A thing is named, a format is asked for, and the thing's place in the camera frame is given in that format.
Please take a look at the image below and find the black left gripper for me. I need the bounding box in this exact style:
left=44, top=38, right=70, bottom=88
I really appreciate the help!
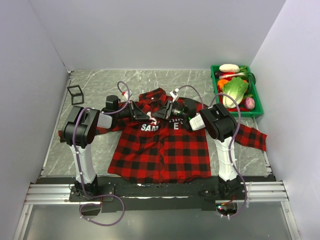
left=115, top=101, right=150, bottom=123

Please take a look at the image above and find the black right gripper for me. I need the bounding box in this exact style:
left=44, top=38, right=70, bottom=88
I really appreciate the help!
left=151, top=100, right=188, bottom=121

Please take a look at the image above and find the round pink brooch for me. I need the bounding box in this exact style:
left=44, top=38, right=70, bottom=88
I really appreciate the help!
left=147, top=111, right=157, bottom=122

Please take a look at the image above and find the red black plaid shirt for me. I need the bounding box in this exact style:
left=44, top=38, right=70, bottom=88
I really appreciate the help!
left=57, top=87, right=268, bottom=185

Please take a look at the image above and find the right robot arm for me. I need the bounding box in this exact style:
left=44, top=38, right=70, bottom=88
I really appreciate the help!
left=152, top=98, right=241, bottom=200

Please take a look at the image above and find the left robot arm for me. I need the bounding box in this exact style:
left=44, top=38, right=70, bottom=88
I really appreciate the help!
left=61, top=95, right=152, bottom=201

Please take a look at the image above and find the black brooch display box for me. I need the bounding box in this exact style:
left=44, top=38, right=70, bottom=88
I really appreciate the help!
left=67, top=85, right=85, bottom=106

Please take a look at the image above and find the orange fruit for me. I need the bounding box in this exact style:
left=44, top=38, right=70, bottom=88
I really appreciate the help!
left=217, top=78, right=229, bottom=89

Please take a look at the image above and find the red chili pepper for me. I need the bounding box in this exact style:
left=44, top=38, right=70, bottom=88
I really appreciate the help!
left=227, top=107, right=249, bottom=112

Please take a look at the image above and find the dark purple eggplant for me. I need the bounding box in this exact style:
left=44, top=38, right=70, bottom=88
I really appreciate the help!
left=214, top=71, right=223, bottom=77

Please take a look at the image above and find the green white cabbage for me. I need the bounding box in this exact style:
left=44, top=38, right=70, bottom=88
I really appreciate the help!
left=222, top=77, right=249, bottom=109

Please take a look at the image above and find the white potato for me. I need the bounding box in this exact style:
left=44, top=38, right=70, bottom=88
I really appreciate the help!
left=219, top=64, right=240, bottom=73

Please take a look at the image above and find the purple onion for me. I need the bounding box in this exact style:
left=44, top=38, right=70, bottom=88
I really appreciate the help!
left=243, top=97, right=256, bottom=111

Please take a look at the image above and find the white green onion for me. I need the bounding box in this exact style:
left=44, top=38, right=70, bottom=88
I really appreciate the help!
left=219, top=72, right=252, bottom=79

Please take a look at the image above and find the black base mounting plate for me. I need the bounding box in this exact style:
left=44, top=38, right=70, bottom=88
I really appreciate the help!
left=69, top=176, right=246, bottom=213

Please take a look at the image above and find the small circuit board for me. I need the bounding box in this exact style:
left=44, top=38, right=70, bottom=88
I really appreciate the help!
left=216, top=202, right=238, bottom=216

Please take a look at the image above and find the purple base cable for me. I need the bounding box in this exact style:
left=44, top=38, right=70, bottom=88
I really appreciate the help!
left=79, top=194, right=126, bottom=227

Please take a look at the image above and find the aluminium frame rail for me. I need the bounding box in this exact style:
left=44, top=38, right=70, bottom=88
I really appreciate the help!
left=24, top=181, right=289, bottom=205

